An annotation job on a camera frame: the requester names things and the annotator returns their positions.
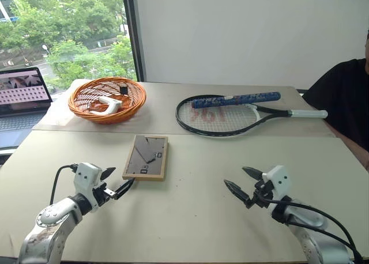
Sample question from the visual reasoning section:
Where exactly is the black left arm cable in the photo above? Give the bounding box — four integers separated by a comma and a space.
49, 164, 78, 206

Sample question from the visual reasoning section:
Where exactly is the person in black shirt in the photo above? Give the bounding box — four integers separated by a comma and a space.
302, 29, 369, 171

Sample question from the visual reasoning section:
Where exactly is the wooden picture frame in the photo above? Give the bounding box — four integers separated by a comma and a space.
122, 134, 170, 182

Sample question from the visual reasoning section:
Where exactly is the dark window frame post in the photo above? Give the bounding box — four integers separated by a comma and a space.
121, 0, 148, 82

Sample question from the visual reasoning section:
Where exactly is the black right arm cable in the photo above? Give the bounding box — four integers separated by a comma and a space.
261, 195, 363, 264

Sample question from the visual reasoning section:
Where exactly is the laptop computer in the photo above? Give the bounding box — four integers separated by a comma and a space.
0, 67, 54, 149

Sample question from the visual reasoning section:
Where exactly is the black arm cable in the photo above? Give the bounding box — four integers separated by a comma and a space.
261, 195, 363, 264
49, 164, 78, 206

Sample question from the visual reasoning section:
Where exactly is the white handheld gun tool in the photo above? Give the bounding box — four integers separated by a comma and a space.
88, 96, 123, 116

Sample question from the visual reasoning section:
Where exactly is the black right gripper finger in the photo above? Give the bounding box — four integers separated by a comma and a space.
242, 167, 263, 182
223, 180, 251, 203

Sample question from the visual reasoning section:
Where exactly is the black white tennis racket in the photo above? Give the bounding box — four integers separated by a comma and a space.
175, 95, 329, 139

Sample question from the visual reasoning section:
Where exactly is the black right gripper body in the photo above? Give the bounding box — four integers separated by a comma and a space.
246, 179, 274, 209

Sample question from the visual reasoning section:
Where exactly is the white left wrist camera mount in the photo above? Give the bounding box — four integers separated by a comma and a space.
73, 162, 103, 213

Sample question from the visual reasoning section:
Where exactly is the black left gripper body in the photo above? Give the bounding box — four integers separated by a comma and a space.
92, 182, 114, 208

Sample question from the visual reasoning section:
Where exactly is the blue patterned tube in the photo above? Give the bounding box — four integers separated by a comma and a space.
191, 91, 281, 109

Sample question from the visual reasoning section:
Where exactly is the orange woven basket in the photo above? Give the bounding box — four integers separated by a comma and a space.
68, 77, 147, 125

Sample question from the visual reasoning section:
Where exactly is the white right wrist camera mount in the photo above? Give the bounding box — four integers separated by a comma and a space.
262, 165, 289, 209

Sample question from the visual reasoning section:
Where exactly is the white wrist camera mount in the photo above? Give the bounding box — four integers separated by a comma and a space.
262, 165, 289, 209
73, 162, 103, 213

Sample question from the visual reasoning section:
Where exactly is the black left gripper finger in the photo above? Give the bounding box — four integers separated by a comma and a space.
111, 178, 135, 201
100, 167, 116, 182

